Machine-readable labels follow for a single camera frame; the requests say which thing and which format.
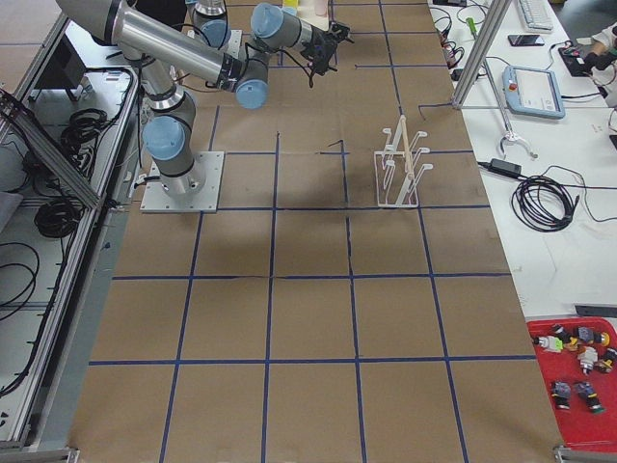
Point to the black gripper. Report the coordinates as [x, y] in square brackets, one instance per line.
[322, 40]

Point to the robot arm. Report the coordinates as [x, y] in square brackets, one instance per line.
[273, 29]
[158, 37]

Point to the pink plastic cup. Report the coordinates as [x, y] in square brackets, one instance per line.
[320, 7]

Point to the cream plastic tray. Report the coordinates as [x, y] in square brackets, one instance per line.
[306, 12]

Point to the blue teach pendant tablet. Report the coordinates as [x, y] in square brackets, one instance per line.
[533, 92]

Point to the black power adapter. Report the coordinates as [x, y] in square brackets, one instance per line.
[505, 168]

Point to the red parts tray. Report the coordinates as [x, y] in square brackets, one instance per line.
[577, 357]

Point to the white wire cup rack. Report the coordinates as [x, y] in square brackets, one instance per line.
[399, 166]

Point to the aluminium frame post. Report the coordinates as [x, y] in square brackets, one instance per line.
[482, 43]

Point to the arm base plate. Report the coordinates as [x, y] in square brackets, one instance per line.
[197, 191]

